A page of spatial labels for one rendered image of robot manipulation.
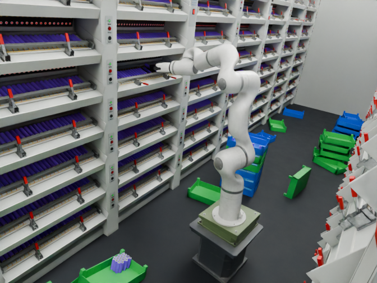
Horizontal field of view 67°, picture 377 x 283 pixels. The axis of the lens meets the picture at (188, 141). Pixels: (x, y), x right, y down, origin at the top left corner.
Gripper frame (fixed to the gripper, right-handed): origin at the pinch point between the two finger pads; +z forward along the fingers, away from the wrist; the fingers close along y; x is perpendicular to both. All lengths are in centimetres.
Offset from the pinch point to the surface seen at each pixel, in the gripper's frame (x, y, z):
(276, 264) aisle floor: 119, -3, -85
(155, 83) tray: 9.1, 6.5, -5.5
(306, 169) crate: 98, -102, -77
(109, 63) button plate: -6.6, 42.9, -8.3
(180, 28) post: -22.3, -23.2, -6.2
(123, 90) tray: 8.6, 33.3, -5.5
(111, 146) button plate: 39, 42, 0
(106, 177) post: 58, 47, 3
